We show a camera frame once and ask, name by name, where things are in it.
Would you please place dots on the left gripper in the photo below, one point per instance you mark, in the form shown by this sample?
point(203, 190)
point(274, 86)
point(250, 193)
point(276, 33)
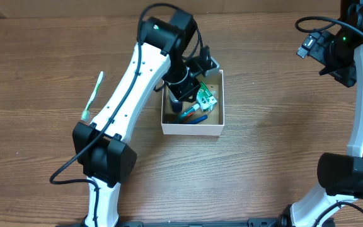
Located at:
point(187, 90)

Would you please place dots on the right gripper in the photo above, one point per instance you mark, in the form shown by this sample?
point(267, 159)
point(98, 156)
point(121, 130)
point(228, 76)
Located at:
point(347, 77)

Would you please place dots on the clear bottle dark liquid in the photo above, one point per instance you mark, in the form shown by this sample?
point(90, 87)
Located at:
point(176, 105)

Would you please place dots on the green soap bar packet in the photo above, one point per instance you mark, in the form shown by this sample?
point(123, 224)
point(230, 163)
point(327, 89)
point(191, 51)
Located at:
point(205, 98)

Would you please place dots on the red green toothpaste tube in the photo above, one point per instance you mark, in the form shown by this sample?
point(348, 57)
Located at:
point(187, 113)

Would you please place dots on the blue razor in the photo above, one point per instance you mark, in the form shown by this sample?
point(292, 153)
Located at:
point(197, 120)

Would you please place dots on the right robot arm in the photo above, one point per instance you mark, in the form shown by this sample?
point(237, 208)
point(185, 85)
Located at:
point(340, 176)

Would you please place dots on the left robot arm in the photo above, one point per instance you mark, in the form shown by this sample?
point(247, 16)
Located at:
point(102, 145)

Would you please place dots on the white cardboard box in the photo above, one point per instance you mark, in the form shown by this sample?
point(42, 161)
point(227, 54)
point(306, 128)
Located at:
point(211, 126)

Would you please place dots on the white green toothbrush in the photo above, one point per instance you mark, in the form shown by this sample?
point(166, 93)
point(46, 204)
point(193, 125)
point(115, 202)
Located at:
point(86, 112)

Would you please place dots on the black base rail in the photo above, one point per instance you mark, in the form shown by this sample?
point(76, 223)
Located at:
point(251, 222)

